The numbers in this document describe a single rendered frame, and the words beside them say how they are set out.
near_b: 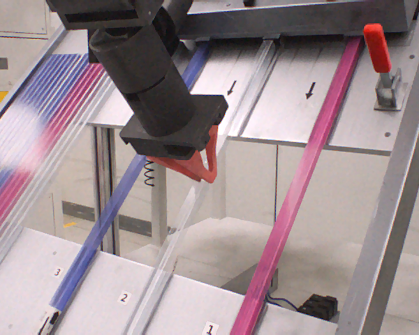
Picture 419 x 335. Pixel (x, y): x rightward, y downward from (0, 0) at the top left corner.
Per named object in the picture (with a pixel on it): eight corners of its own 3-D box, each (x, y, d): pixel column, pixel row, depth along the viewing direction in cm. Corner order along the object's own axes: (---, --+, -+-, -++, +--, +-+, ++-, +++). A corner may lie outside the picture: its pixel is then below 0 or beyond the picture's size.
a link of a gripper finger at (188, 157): (192, 153, 59) (157, 95, 52) (242, 158, 55) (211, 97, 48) (165, 197, 55) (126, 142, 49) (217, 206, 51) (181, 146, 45)
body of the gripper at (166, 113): (155, 105, 53) (122, 52, 48) (232, 107, 48) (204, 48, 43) (125, 148, 50) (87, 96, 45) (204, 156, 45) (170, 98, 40)
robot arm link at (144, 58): (71, 45, 40) (126, 33, 37) (105, -2, 44) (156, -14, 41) (113, 105, 44) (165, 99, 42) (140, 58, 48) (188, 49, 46)
